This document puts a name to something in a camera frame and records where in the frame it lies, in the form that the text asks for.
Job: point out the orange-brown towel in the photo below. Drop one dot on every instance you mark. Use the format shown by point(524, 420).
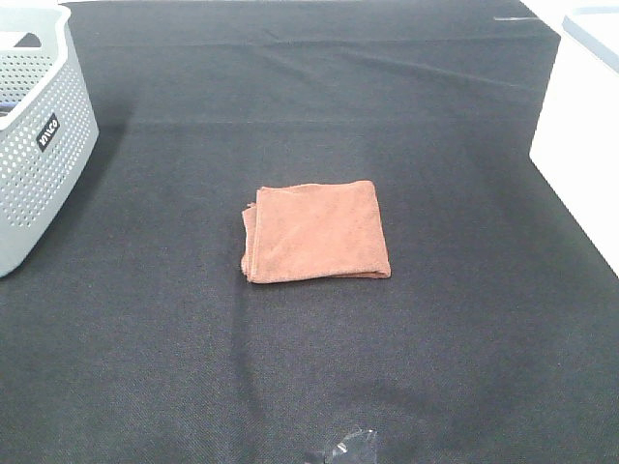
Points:
point(312, 231)

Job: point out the black table cloth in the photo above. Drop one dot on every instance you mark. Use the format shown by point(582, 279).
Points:
point(130, 335)

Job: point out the clear tape piece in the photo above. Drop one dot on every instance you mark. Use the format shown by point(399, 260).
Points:
point(357, 447)

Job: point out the white plastic storage box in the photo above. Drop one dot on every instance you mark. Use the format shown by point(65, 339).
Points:
point(575, 144)

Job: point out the grey perforated laundry basket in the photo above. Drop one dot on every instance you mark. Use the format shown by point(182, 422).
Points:
point(48, 125)

